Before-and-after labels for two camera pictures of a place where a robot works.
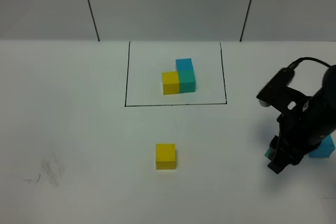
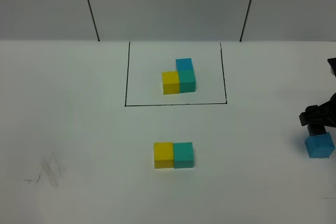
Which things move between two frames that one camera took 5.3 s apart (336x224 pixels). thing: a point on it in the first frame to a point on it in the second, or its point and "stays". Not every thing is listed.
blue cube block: (325, 149) stays
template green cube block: (187, 81) stays
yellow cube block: (165, 156) stays
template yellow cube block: (170, 84) stays
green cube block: (267, 154) to (183, 154)
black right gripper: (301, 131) to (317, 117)
